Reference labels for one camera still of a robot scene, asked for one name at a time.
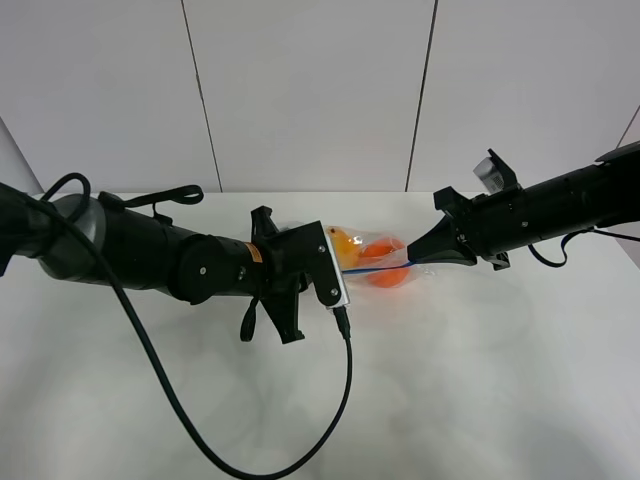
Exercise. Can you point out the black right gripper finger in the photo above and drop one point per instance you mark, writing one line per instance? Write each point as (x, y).
(441, 245)
(448, 200)

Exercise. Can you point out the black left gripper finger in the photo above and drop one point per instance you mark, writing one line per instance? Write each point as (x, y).
(262, 225)
(282, 307)

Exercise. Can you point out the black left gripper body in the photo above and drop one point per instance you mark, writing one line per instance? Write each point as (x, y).
(282, 255)

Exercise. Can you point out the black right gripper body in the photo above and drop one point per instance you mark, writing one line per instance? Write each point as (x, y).
(466, 222)

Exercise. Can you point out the clear bag with blue zipper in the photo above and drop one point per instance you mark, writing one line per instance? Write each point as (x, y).
(357, 274)

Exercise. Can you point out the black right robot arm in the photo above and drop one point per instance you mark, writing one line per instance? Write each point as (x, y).
(508, 216)

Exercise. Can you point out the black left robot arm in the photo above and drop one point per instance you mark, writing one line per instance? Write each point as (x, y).
(145, 252)

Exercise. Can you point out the orange fruit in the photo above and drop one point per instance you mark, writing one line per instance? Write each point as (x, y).
(387, 256)

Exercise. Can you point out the yellow fruit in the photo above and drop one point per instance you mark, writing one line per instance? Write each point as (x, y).
(347, 247)

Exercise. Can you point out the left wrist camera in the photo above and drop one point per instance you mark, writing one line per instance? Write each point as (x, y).
(322, 266)

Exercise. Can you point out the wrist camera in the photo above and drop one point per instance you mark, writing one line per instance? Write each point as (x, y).
(495, 175)
(322, 266)

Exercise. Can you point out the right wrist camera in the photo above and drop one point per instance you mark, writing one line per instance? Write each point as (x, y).
(495, 175)

